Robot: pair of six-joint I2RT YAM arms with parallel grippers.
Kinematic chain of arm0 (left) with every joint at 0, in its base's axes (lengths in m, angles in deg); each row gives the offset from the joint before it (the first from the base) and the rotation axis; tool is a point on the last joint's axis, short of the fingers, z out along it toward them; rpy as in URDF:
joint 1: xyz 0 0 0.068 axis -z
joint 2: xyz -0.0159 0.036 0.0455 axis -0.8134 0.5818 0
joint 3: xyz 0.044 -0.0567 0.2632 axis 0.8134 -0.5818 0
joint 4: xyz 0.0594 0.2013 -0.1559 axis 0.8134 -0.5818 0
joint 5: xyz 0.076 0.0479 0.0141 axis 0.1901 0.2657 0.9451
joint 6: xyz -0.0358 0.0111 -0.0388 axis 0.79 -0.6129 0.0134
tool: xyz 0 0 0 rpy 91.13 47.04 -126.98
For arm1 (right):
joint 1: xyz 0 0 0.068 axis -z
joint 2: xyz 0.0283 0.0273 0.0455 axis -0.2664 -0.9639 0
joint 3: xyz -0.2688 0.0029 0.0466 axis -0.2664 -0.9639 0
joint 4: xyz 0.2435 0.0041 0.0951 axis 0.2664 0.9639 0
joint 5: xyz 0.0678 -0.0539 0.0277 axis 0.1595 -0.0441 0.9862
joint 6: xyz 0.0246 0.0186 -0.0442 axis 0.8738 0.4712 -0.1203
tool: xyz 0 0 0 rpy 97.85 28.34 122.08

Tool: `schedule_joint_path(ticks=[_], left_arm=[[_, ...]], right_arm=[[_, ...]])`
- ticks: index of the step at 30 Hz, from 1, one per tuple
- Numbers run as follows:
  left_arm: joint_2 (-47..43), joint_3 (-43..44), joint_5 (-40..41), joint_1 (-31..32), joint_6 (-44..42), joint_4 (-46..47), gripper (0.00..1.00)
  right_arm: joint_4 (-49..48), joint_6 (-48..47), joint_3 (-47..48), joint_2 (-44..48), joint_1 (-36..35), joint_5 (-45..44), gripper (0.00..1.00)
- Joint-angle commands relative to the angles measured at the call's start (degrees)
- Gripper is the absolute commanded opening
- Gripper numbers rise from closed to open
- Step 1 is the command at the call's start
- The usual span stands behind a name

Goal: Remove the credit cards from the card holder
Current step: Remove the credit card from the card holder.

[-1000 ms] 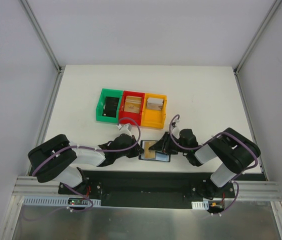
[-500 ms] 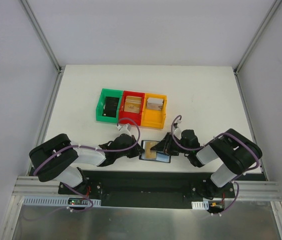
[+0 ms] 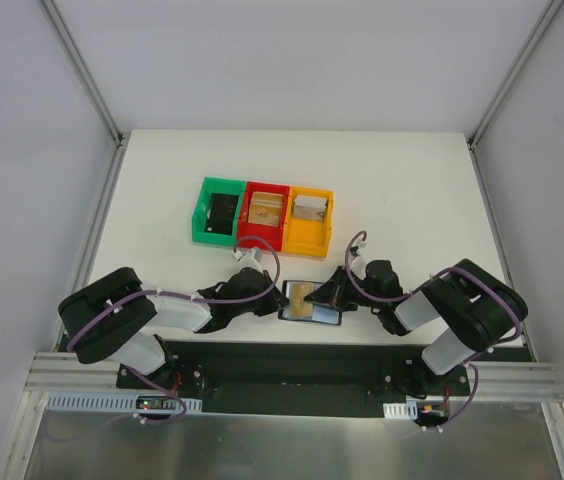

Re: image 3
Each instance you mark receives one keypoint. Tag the right white cable duct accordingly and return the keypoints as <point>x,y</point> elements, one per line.
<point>401,411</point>

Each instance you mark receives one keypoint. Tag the right aluminium frame post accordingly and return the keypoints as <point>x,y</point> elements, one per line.
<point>538,33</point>

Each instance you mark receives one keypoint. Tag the white cards in orange bin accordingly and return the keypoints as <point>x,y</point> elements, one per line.
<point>310,208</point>

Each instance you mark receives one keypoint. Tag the wooden cards in red bin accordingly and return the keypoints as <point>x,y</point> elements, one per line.
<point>265,208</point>

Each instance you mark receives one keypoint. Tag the gold card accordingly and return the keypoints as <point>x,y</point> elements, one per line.
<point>298,308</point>

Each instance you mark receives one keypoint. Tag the white cable duct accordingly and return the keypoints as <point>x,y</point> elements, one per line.
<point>113,403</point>
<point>401,411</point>

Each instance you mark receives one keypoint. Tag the black leather card holder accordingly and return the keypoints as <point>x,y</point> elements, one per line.
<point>322,315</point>

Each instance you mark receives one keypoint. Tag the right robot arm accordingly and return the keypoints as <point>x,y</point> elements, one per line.
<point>479,311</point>

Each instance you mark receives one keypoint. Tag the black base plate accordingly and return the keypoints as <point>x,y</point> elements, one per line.
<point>313,380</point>

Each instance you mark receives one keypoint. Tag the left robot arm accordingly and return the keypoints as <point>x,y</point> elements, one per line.
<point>105,319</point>

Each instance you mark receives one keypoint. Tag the left aluminium frame post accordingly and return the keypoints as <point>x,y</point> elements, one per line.
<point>82,71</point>

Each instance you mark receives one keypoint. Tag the left white cable duct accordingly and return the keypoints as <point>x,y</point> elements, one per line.
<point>113,403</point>

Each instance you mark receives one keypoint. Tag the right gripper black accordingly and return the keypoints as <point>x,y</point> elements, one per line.
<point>338,288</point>

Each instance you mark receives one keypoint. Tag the aluminium front rail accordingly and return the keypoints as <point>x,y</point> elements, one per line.
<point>516,382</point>

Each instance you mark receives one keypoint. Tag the black cards in green bin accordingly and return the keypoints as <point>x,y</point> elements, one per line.
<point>221,213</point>

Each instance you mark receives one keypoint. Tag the green plastic bin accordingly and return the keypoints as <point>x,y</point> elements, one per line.
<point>215,185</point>

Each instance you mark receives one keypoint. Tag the red plastic bin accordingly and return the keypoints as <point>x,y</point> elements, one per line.
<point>272,235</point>

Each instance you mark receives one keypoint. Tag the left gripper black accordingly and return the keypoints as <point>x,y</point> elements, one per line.
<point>266,297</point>

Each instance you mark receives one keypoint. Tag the orange plastic bin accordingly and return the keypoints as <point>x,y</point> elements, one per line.
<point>308,237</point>

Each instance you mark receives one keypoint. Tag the aluminium frame post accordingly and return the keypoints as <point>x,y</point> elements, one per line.
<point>82,71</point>
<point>538,33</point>

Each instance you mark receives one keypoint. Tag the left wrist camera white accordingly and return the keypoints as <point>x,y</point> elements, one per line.
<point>250,258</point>

